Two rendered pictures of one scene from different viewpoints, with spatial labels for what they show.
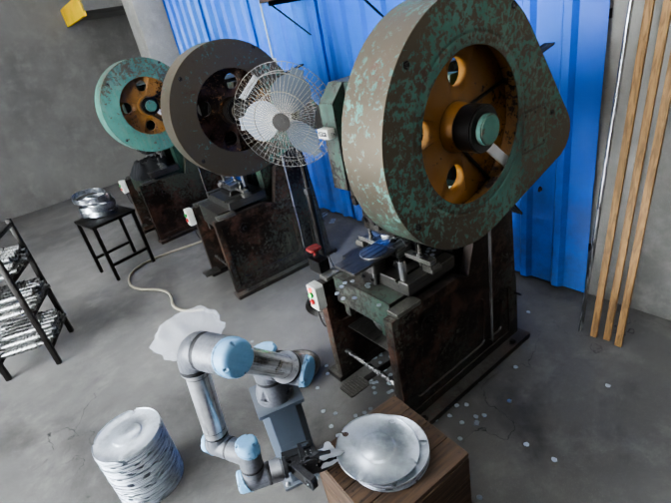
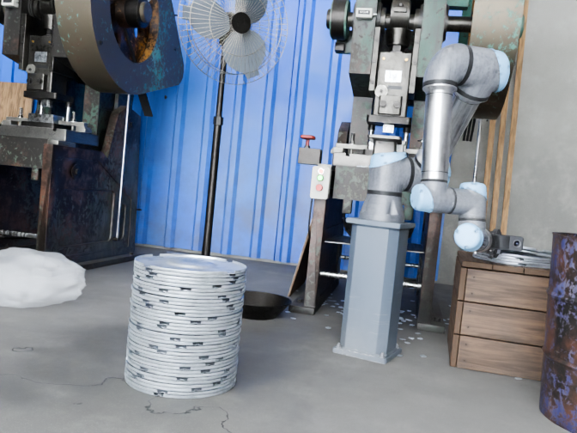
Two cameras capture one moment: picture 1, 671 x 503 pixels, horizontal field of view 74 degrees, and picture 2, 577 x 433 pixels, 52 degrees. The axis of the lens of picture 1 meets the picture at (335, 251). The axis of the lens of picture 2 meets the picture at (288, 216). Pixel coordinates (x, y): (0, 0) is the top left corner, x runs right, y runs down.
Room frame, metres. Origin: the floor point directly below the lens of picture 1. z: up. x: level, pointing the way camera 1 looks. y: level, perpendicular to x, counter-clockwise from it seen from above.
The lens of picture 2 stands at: (0.23, 1.98, 0.54)
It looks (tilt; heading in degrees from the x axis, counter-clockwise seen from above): 3 degrees down; 314
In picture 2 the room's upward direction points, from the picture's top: 6 degrees clockwise
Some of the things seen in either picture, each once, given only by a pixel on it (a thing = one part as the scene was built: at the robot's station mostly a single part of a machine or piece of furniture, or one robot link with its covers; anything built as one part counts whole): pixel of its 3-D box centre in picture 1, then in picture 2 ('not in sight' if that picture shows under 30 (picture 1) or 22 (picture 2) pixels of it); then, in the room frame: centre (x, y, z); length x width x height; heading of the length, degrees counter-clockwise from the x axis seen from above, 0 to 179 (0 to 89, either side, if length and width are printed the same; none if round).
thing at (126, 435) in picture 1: (127, 433); (191, 263); (1.47, 1.05, 0.31); 0.29 x 0.29 x 0.01
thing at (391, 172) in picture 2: (266, 361); (388, 171); (1.37, 0.35, 0.62); 0.13 x 0.12 x 0.14; 59
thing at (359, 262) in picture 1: (366, 268); (384, 152); (1.73, -0.12, 0.72); 0.25 x 0.14 x 0.14; 123
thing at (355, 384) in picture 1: (389, 362); not in sight; (1.75, -0.16, 0.14); 0.59 x 0.10 x 0.05; 123
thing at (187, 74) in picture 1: (269, 157); (90, 107); (3.48, 0.36, 0.87); 1.53 x 0.99 x 1.74; 121
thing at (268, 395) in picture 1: (272, 383); (383, 205); (1.37, 0.35, 0.50); 0.15 x 0.15 x 0.10
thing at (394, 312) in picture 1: (463, 305); (436, 218); (1.68, -0.53, 0.45); 0.92 x 0.12 x 0.90; 123
